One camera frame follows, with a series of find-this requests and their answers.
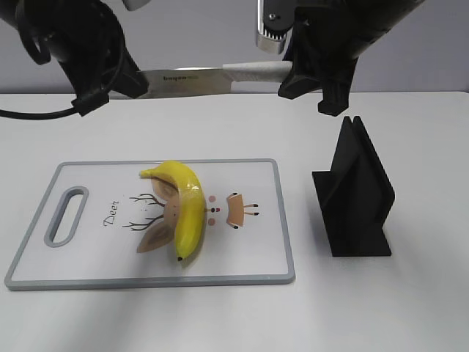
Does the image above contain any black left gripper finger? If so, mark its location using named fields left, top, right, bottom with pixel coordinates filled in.
left=111, top=51, right=147, bottom=98
left=72, top=89, right=109, bottom=117

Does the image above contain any yellow plastic banana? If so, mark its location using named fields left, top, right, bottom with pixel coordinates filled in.
left=138, top=161, right=206, bottom=262

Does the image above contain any white-handled kitchen knife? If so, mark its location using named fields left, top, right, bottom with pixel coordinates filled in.
left=137, top=61, right=292, bottom=99

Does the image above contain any white grey-rimmed cutting board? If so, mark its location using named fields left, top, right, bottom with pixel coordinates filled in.
left=4, top=158, right=295, bottom=290

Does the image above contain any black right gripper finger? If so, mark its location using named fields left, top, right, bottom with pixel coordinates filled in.
left=277, top=69, right=322, bottom=99
left=317, top=80, right=352, bottom=117

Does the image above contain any black knife stand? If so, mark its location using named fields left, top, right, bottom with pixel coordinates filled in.
left=311, top=116, right=395, bottom=257

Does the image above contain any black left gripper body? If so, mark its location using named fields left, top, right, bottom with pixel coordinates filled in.
left=1, top=1, right=127, bottom=88

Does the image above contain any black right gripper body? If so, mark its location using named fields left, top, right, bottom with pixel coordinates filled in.
left=256, top=1, right=422, bottom=75

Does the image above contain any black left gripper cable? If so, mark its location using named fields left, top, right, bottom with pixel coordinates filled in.
left=0, top=103, right=79, bottom=120

